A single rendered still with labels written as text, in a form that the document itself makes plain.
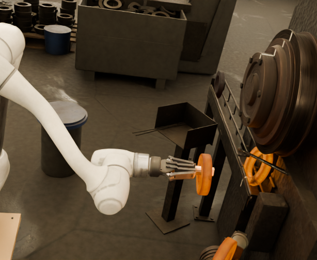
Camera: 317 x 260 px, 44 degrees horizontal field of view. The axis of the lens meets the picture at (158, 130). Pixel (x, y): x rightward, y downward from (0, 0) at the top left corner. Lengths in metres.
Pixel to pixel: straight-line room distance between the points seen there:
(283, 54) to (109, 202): 0.77
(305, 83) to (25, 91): 0.90
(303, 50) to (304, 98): 0.17
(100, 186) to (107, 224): 1.13
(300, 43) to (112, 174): 0.75
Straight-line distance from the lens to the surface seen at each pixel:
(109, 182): 1.27
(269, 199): 1.51
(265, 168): 1.69
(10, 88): 1.33
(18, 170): 2.78
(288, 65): 1.40
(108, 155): 1.40
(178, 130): 2.19
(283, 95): 1.38
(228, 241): 1.32
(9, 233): 1.82
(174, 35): 3.89
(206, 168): 1.41
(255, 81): 1.48
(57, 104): 2.66
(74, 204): 2.51
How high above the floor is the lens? 1.67
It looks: 30 degrees down
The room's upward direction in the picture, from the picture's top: 10 degrees clockwise
